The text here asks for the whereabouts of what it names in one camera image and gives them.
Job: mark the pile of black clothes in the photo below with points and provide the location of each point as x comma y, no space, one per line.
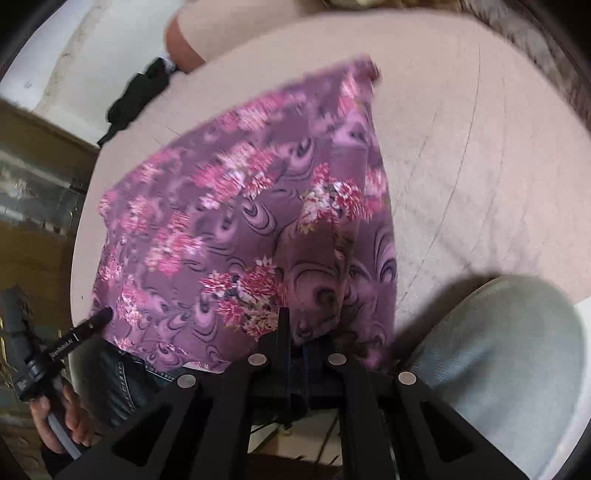
138,92

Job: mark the person's left hand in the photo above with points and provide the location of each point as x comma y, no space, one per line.
74,415

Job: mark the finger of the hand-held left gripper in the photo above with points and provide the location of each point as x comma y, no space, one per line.
85,330

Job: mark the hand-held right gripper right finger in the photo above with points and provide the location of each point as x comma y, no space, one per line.
318,364

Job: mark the pink bolster pillow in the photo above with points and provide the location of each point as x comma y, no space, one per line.
221,27

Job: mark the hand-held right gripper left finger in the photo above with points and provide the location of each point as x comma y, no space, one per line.
282,332

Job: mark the pink bed mattress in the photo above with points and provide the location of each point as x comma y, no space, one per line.
461,138

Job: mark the person's left leg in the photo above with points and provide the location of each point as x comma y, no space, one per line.
111,383

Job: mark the purple floral long-sleeved shirt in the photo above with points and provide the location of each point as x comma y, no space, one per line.
258,194

